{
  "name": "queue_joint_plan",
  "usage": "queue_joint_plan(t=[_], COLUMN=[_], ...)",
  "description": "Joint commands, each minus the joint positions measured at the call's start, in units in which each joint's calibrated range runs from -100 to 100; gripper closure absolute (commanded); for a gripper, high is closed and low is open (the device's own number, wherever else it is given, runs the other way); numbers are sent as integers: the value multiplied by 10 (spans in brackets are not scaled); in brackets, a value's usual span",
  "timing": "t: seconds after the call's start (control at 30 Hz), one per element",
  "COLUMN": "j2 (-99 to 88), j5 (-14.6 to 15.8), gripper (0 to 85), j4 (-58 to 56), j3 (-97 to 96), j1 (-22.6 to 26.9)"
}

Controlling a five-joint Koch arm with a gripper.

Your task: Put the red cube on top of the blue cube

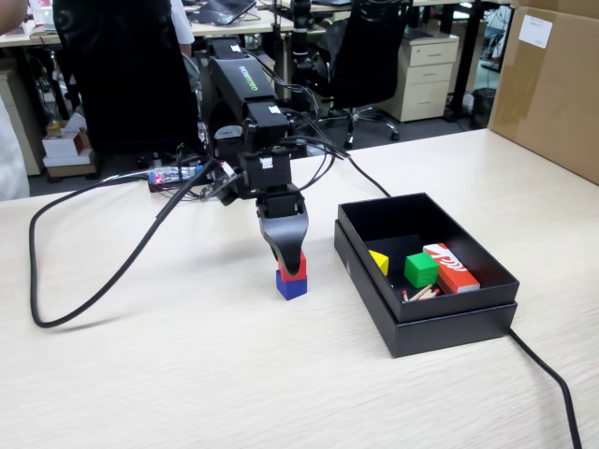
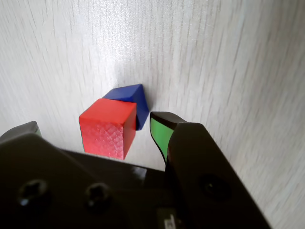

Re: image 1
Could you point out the cream three-drawer cabinet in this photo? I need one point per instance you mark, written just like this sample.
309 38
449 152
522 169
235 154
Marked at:
426 79

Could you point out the large brown cardboard box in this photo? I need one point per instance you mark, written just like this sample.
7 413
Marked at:
547 93

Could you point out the tall black mesh office chair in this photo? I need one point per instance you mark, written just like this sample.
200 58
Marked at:
126 70

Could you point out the yellow wedge block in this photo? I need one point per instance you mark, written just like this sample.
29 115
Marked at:
381 263

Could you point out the cream office desk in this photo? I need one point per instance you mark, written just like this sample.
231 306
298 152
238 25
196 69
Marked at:
243 27

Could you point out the green-padded black gripper finger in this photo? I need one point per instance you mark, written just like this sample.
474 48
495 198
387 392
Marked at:
276 258

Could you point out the red cube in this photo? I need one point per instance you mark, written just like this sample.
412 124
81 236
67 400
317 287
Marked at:
303 266

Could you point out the black cardboard box tray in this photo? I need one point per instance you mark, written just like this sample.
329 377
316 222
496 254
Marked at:
398 215

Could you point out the cream drawer cabinet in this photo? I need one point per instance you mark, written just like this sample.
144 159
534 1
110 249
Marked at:
16 131

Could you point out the black cardboard box lid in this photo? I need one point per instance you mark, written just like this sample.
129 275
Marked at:
449 334

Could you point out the red white matchbox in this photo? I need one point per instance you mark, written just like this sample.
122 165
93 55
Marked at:
456 276

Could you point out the black waste bin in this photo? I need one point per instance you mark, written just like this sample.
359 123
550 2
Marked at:
483 110

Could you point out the black laptop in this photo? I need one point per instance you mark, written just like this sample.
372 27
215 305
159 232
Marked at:
224 9

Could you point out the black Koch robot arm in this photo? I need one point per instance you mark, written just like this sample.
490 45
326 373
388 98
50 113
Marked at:
243 82

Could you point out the green cube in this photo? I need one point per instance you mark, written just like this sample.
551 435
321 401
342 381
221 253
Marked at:
421 271

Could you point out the white cardboard floor box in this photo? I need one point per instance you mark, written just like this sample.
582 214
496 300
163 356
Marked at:
63 145

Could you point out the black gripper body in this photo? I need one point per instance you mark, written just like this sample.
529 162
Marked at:
267 173

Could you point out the person in white shirt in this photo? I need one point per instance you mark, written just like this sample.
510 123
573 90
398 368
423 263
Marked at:
11 154
182 18

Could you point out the blue cube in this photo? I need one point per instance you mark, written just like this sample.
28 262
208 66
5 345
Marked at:
292 289

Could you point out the controller board with red light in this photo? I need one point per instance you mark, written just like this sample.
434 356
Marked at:
161 178

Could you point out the curved black gripper finger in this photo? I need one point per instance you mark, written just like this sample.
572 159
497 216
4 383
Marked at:
290 243

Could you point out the red-tipped wooden match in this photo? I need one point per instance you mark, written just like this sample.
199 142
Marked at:
428 295
420 293

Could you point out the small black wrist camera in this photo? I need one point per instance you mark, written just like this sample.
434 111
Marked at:
229 192

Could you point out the black legged office desk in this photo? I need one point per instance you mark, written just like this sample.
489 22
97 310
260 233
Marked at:
465 56

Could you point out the bare person forearm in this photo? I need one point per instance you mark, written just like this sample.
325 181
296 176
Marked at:
11 14

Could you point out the black swivel office chair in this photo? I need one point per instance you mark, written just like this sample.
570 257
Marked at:
365 56

